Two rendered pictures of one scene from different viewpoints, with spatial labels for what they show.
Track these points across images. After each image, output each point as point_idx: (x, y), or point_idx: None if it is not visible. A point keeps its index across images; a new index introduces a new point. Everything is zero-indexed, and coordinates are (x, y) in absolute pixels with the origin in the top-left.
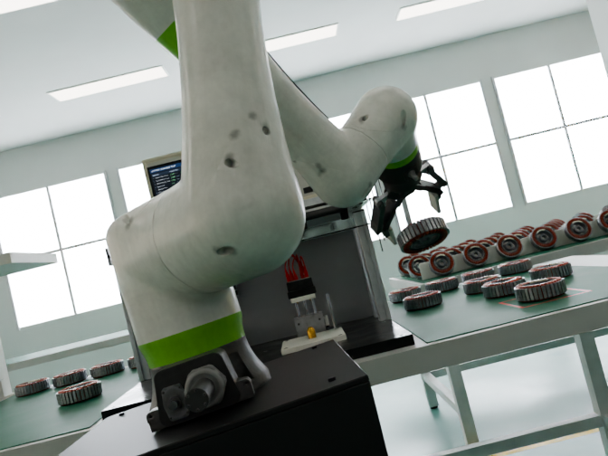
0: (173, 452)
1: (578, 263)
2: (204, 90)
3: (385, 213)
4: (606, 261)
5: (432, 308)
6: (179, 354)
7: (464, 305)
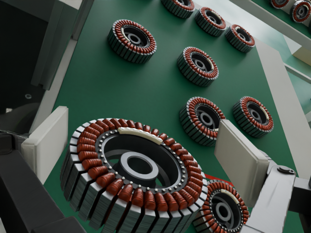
0: None
1: (276, 90)
2: None
3: (9, 218)
4: (291, 122)
5: (127, 71)
6: None
7: (153, 112)
